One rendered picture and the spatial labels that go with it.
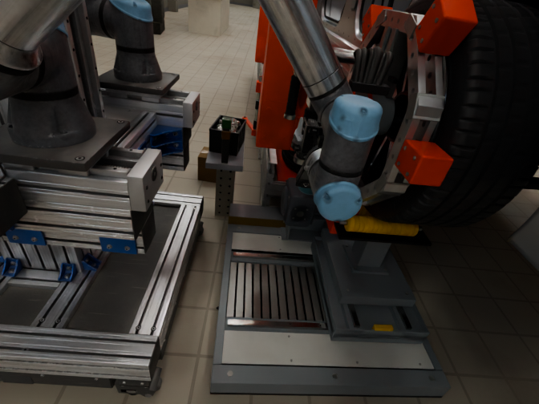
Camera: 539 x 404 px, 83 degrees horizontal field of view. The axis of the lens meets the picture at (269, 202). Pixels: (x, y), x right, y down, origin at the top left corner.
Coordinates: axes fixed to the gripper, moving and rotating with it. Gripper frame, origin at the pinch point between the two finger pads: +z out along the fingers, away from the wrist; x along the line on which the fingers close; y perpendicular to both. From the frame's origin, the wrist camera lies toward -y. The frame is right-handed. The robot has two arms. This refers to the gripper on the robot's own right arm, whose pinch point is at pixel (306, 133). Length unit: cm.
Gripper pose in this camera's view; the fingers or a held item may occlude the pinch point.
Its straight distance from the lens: 82.0
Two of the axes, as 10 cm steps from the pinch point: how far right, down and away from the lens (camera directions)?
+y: 1.3, -8.1, -5.7
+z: -0.4, -5.8, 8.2
